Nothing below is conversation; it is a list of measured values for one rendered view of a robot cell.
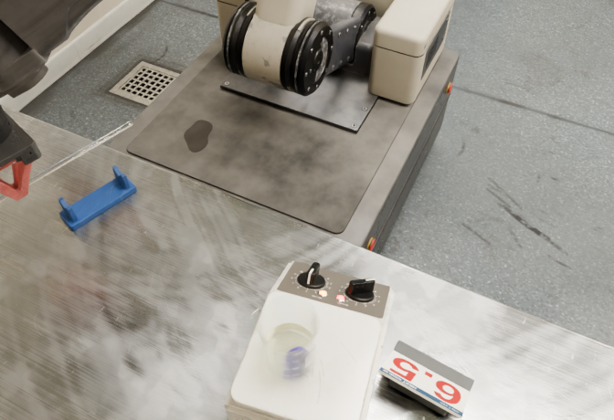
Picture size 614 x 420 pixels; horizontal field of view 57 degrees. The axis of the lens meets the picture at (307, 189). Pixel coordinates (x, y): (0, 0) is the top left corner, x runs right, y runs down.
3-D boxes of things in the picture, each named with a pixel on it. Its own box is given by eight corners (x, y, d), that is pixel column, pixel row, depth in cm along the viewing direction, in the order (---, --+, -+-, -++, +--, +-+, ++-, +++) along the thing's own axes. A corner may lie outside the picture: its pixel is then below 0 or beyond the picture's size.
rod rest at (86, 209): (124, 177, 79) (118, 160, 77) (138, 191, 78) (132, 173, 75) (59, 217, 75) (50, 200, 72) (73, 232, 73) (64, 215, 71)
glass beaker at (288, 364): (321, 335, 55) (323, 294, 49) (314, 390, 52) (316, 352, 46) (260, 328, 56) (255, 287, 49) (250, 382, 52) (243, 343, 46)
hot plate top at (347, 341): (270, 291, 59) (269, 287, 58) (383, 322, 57) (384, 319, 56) (227, 402, 51) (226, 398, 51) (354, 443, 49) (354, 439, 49)
